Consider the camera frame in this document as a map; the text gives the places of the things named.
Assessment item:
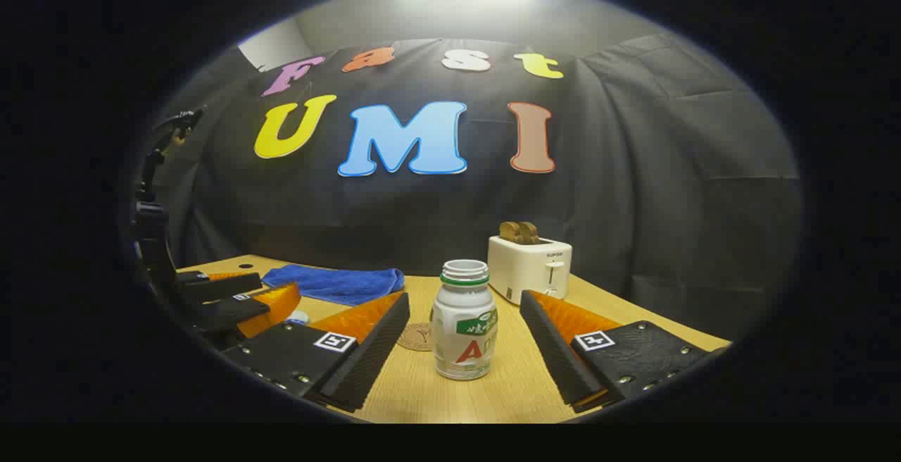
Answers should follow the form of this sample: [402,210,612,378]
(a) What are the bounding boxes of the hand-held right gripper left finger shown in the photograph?
[222,291,411,412]

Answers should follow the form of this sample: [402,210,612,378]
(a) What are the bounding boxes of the white toaster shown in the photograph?
[487,235,573,306]

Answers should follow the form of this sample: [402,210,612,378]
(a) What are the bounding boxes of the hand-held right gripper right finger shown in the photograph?
[519,289,712,414]

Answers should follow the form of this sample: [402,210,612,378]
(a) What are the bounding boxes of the white water bottle green label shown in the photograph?
[429,259,499,381]

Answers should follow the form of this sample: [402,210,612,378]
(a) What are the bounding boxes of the round brown coaster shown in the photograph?
[396,323,434,351]

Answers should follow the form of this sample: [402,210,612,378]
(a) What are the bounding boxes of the black backdrop cloth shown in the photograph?
[151,34,803,339]

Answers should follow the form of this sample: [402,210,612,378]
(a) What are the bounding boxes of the blue towel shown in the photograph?
[260,263,405,306]

